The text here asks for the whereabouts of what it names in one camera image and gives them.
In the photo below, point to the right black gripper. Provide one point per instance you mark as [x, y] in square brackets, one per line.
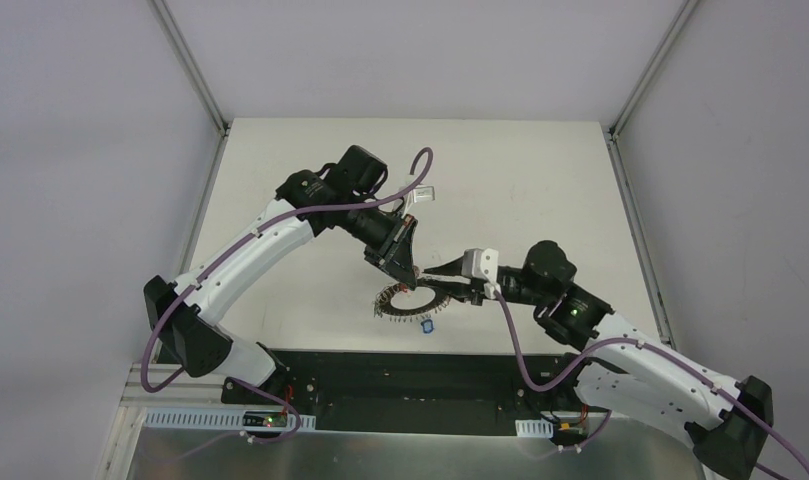
[477, 286]

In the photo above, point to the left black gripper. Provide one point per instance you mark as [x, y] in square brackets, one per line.
[396, 245]

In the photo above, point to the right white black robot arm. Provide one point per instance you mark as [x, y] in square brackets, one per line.
[618, 368]

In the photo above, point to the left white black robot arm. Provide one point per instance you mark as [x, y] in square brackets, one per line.
[184, 313]

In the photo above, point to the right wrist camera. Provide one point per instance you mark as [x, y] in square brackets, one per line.
[480, 258]

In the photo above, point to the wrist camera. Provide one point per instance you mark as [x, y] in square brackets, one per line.
[480, 258]
[420, 194]

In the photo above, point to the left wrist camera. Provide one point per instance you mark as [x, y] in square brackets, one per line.
[420, 194]

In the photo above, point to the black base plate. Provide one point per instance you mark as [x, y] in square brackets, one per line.
[414, 393]

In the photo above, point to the right white cable duct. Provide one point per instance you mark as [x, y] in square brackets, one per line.
[534, 428]

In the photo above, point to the white cable duct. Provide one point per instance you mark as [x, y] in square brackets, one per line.
[264, 421]
[534, 428]

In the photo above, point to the left white cable duct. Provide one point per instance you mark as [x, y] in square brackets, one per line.
[264, 421]

